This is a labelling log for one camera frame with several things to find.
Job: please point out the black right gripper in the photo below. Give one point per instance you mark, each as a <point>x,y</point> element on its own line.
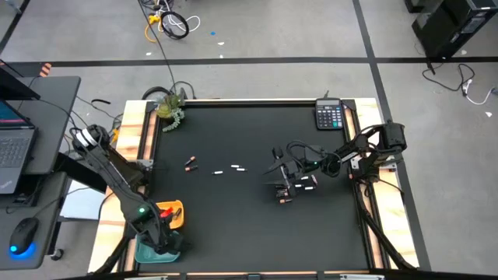
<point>305,167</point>

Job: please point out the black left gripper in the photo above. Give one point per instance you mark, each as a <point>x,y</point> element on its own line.
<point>167,239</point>

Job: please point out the copper-top black AA battery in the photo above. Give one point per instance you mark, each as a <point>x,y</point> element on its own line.
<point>282,190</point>
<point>177,213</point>
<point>285,201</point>
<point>282,194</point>
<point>191,168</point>

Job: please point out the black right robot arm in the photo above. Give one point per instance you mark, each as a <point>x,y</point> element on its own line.
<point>389,136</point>

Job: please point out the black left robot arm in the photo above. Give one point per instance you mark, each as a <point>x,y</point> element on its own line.
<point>116,179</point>

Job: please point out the orange plastic tray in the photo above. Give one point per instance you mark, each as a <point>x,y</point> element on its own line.
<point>179,223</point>

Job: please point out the red clip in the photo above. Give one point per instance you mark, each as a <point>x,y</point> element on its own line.
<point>166,212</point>

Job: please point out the teal plastic tray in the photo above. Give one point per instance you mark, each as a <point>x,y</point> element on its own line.
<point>146,254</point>

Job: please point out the black desk calculator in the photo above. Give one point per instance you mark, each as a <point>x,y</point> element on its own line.
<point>328,114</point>

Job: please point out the white sheet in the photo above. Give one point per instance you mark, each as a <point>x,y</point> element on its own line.
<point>81,202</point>

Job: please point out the black desk caster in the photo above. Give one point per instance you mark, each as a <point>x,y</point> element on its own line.
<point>57,254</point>

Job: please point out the yellow connector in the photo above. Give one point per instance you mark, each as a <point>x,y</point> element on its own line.
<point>115,135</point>

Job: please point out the light wooden table board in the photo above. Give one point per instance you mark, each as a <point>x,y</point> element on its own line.
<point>130,124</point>
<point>393,218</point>

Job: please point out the green succulent plant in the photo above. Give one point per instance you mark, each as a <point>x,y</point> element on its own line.
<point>170,110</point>

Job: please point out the black computer mouse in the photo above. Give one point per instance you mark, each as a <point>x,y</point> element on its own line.
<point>23,235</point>

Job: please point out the black side desk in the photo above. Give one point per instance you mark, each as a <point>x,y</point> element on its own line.
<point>50,116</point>

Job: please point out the black laptop computer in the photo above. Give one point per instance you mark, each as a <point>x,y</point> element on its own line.
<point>13,151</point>

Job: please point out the orange black striped marker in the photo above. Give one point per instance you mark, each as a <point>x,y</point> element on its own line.
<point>45,69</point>

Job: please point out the black monitor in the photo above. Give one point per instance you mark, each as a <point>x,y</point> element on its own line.
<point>15,87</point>

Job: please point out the black computer tower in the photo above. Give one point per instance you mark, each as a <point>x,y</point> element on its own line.
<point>453,27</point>

